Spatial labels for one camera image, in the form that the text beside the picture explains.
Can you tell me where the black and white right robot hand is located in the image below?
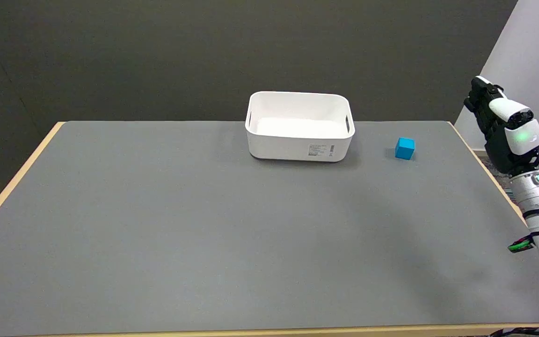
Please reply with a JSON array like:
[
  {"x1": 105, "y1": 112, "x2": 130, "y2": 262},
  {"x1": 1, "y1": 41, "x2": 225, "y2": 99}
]
[{"x1": 464, "y1": 76, "x2": 539, "y2": 176}]

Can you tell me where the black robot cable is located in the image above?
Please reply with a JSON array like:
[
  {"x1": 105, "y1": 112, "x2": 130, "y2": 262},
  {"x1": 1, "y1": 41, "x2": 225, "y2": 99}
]
[{"x1": 487, "y1": 324, "x2": 539, "y2": 337}]

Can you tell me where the blue wooden cube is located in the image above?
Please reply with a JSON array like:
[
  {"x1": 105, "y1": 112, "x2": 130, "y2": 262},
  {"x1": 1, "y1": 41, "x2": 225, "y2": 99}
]
[{"x1": 395, "y1": 137, "x2": 415, "y2": 161}]

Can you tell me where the white plastic storage bin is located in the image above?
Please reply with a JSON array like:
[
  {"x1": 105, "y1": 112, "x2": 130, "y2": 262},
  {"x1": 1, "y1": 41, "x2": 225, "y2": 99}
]
[{"x1": 245, "y1": 91, "x2": 356, "y2": 163}]

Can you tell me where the grey table mat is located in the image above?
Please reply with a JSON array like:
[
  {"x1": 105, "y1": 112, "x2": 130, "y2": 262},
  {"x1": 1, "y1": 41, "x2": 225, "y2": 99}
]
[{"x1": 0, "y1": 121, "x2": 539, "y2": 337}]

